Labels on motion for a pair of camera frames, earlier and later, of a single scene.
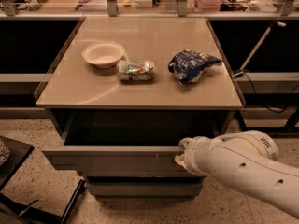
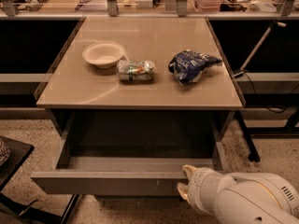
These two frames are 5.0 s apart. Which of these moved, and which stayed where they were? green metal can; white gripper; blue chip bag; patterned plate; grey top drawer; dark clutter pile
Moved: grey top drawer; white gripper
Stayed: green metal can; dark clutter pile; patterned plate; blue chip bag
